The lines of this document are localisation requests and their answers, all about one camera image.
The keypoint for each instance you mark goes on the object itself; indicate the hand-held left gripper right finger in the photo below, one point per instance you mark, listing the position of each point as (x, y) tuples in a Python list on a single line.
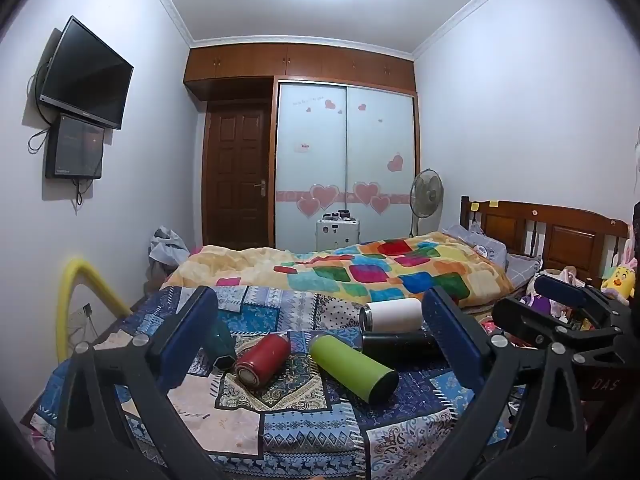
[(450, 341)]

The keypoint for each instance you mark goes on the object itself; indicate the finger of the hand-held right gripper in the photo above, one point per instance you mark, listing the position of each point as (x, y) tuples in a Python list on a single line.
[(557, 290), (525, 321)]

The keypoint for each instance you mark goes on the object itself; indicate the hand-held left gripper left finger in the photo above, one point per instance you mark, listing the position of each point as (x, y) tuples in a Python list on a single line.
[(187, 346)]

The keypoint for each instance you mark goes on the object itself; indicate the dark green cup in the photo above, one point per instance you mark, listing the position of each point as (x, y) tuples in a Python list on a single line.
[(222, 347)]

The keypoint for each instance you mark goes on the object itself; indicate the red cup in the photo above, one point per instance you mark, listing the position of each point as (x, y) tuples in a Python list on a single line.
[(262, 360)]

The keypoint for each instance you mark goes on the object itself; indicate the lime green cup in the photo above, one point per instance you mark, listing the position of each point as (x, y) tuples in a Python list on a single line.
[(350, 365)]

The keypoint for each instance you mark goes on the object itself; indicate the wooden bed headboard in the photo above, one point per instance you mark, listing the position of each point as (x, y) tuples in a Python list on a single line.
[(565, 235)]

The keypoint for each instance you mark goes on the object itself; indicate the yellow chick plush toy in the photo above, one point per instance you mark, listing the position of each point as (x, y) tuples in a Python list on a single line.
[(620, 282)]

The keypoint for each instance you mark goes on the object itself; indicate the grey checked pillow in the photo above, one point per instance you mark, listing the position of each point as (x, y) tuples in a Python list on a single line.
[(482, 247)]

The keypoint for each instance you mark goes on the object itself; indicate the grey plastic bag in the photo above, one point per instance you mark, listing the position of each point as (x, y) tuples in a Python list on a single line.
[(167, 247)]

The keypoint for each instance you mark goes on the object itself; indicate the colourful checked quilt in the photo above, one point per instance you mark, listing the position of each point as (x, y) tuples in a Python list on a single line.
[(350, 272)]

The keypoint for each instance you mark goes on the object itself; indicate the yellow foam tube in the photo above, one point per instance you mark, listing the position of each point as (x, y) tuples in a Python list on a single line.
[(67, 300)]

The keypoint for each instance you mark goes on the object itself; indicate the patchwork blanket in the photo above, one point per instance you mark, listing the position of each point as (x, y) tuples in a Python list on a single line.
[(300, 425)]

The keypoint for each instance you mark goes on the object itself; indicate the black standing fan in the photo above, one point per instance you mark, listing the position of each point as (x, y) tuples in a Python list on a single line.
[(426, 192)]

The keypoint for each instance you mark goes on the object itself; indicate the white box appliance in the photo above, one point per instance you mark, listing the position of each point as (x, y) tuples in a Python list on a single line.
[(337, 235)]

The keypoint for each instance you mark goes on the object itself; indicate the brown wooden door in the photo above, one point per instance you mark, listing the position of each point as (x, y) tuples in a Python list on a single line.
[(235, 180)]

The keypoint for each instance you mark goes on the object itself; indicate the frosted sliding door wardrobe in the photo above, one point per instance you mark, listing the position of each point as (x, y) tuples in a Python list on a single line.
[(345, 160)]

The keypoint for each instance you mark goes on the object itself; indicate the wooden overhead cabinet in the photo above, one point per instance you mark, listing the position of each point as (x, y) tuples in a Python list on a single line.
[(300, 62)]

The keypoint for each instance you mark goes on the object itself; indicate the wall socket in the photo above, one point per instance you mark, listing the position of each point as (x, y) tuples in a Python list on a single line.
[(84, 311)]

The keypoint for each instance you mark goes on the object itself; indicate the small wall-mounted black monitor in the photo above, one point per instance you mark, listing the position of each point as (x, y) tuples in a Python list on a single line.
[(75, 147)]

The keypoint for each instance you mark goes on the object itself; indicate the wall-mounted black television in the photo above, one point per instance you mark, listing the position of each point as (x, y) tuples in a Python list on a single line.
[(87, 75)]

